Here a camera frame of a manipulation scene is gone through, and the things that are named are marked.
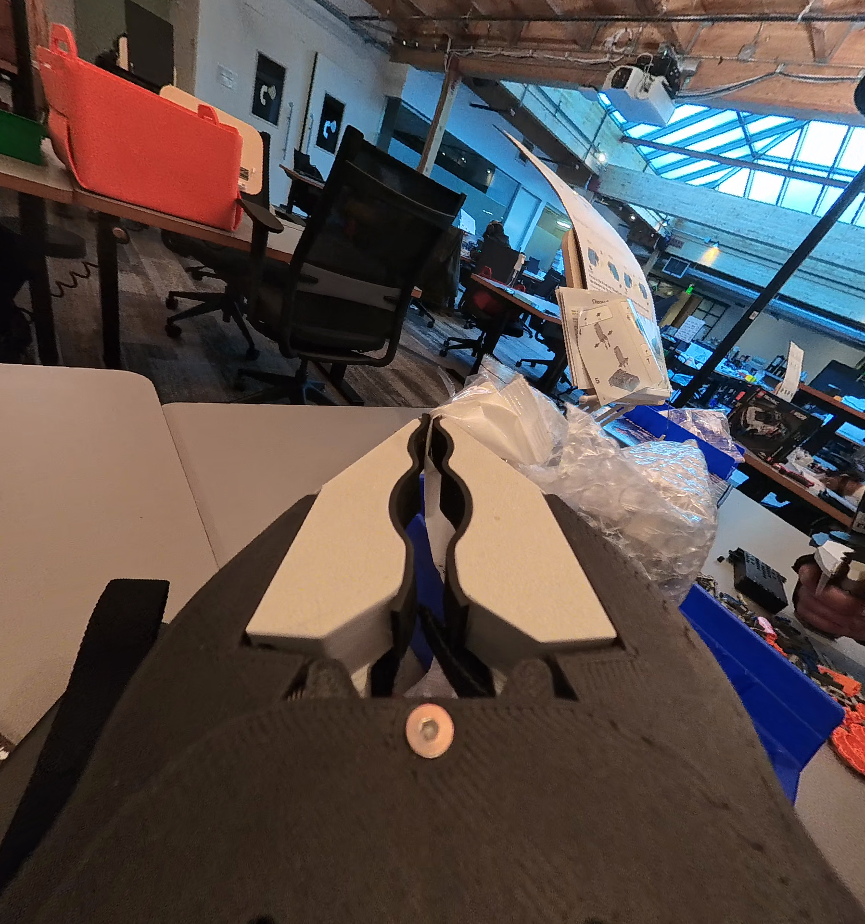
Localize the blue labelled plastic bin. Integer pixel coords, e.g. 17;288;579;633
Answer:
402;498;846;806

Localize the white ceiling projector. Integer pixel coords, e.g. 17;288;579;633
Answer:
602;64;682;124

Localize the white folded paper sign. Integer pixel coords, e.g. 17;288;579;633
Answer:
775;341;807;401

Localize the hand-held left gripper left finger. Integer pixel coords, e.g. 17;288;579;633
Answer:
245;417;431;697

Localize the black printed cardboard box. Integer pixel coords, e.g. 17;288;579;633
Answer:
728;393;823;463

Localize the pile of small building pieces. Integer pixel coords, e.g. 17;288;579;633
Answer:
700;570;865;730

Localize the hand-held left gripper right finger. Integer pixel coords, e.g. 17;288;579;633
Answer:
432;417;619;697

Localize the black wall poster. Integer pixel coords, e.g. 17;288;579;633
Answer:
251;51;288;120
317;92;347;156

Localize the bubble wrap bag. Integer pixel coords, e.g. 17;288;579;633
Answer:
526;404;718;603

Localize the black mesh office chair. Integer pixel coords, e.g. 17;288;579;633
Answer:
234;126;470;407

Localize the green plastic bin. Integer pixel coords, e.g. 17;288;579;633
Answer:
0;97;47;167

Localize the beige tote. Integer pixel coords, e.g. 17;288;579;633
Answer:
160;85;271;197

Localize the person's right hand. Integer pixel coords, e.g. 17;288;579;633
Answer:
793;556;865;645

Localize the white instruction booklet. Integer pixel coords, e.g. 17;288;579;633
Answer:
501;130;666;340

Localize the orange tote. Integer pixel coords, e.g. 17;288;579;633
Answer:
37;23;246;232

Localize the black steel column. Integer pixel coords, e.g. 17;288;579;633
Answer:
671;130;865;409

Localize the wooden background desk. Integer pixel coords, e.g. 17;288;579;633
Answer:
0;141;311;369
736;375;865;524

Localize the purple tinted clear bag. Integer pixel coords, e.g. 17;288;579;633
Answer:
667;408;729;449

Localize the small white plastic bag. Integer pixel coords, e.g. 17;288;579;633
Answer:
418;375;571;578

